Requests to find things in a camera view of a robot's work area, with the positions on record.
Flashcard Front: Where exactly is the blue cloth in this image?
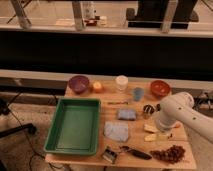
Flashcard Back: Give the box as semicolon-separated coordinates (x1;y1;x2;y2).
104;121;129;142

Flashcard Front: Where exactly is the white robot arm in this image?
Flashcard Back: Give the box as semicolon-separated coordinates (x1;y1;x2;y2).
155;92;213;143

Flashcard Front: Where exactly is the orange carrot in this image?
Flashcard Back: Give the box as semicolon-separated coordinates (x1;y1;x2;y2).
174;123;181;128

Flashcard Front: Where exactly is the orange fruit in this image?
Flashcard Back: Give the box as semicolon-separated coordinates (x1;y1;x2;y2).
93;82;103;93

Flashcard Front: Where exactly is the blue cup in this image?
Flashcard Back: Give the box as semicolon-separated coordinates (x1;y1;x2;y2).
133;87;144;101

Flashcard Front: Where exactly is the black chair base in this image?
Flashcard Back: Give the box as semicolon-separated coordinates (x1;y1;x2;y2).
0;98;37;138

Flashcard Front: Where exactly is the small dark object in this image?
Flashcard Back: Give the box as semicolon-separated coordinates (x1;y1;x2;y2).
155;104;161;111

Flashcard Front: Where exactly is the thin pen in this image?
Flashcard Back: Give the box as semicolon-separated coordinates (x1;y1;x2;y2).
107;101;129;105

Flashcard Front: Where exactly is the white cup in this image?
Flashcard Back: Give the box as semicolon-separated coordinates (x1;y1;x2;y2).
115;75;128;92

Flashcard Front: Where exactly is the yellow banana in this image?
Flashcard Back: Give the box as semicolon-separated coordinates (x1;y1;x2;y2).
144;124;173;142

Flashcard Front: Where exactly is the purple bowl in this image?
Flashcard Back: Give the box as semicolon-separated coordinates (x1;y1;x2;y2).
68;75;90;94

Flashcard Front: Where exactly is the bunch of brown grapes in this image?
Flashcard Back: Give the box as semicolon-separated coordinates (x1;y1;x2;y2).
150;145;185;164

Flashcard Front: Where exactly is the green plastic tray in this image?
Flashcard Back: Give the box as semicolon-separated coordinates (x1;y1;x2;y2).
44;98;101;156

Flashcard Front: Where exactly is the orange bowl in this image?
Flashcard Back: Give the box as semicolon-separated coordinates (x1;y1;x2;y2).
150;80;171;97

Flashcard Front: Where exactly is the wooden table board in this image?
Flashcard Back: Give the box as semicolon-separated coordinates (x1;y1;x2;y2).
45;81;197;171

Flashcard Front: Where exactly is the metal tea strainer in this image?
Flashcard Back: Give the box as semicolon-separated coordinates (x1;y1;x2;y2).
143;105;155;119

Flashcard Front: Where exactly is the metal binder clip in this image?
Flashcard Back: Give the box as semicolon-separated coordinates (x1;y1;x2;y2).
102;147;117;164

